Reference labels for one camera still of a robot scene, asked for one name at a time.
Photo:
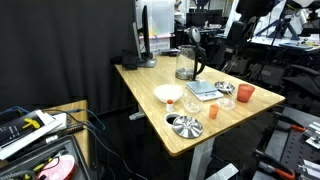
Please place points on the small orange plastic cup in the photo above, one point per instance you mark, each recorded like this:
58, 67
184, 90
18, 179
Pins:
213, 112

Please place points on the clear glass cup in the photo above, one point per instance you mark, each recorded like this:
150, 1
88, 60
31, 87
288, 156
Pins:
192, 106

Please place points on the large orange plastic cup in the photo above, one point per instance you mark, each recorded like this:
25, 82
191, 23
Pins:
245, 93

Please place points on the white ceramic bowl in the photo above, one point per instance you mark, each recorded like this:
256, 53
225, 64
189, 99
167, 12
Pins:
168, 92

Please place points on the small white bottle orange cap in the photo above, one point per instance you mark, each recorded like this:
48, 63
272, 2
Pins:
170, 106

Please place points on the black keyboard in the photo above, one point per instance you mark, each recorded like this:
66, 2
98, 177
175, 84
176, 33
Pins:
168, 51

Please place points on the white digital kitchen scale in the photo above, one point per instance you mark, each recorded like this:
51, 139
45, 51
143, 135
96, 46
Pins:
201, 87

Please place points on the small black speaker box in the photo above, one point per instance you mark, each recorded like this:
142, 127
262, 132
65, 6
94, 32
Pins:
129, 60

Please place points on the clear storage box blue tape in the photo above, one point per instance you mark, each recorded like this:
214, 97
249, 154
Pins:
159, 42

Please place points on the black computer monitor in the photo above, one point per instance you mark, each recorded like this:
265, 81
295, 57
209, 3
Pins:
145, 33

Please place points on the translucent plastic container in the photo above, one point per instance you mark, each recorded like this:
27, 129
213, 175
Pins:
156, 16

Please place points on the white table leg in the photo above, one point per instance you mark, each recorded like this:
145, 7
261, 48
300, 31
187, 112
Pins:
201, 160

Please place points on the black curtain partition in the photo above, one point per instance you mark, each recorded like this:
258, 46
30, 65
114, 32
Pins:
66, 50

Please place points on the pink round disc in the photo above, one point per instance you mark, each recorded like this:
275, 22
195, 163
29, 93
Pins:
58, 168

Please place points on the white controller box yellow mark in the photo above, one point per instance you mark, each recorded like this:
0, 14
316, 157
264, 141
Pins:
26, 130

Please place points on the black office chair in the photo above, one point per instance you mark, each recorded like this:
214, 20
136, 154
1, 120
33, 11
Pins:
301, 80

